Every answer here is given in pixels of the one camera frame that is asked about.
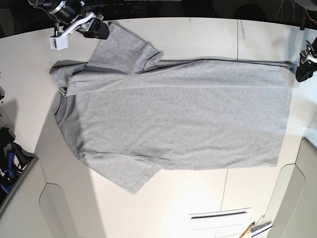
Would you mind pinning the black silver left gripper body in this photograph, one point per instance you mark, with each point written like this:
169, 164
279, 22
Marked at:
309, 54

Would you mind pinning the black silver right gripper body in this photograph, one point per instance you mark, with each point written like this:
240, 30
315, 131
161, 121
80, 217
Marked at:
71, 11

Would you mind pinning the grey T-shirt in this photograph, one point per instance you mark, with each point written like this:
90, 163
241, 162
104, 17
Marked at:
128, 114

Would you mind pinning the wooden pencil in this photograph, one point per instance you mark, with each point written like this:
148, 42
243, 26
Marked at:
247, 230

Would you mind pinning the blue clamp tool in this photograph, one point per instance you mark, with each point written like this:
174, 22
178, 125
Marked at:
8, 170

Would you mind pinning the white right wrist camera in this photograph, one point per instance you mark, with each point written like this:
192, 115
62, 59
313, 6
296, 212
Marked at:
58, 43

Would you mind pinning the white desk cable grommet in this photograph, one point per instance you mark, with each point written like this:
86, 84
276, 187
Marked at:
220, 219

